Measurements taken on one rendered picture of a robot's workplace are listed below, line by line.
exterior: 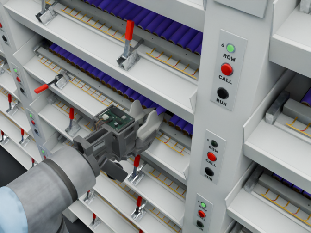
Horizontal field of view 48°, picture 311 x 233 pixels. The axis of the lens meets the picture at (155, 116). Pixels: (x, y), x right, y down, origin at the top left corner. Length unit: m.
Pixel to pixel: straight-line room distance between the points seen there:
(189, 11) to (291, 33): 0.14
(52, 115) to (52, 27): 0.40
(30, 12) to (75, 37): 0.17
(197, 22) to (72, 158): 0.30
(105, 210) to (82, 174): 0.76
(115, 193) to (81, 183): 0.56
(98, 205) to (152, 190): 0.47
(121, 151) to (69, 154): 0.10
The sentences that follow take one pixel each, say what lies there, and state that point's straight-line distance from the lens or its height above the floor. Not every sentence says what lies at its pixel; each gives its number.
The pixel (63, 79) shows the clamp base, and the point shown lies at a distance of 0.96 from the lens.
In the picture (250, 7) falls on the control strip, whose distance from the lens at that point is 0.44.
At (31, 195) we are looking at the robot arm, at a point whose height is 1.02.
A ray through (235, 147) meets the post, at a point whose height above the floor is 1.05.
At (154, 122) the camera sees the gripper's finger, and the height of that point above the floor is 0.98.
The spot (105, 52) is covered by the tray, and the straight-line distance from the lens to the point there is 0.73.
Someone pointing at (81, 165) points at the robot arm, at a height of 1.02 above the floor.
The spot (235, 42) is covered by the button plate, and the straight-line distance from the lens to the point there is 0.47.
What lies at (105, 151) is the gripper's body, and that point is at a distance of 0.65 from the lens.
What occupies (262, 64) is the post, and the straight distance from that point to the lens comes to 0.47.
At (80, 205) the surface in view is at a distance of 1.60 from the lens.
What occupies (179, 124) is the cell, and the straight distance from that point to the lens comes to 0.77.
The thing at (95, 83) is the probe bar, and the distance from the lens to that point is 0.90.
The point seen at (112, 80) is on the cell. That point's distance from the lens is 0.89.
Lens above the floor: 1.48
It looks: 44 degrees down
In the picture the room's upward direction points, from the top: straight up
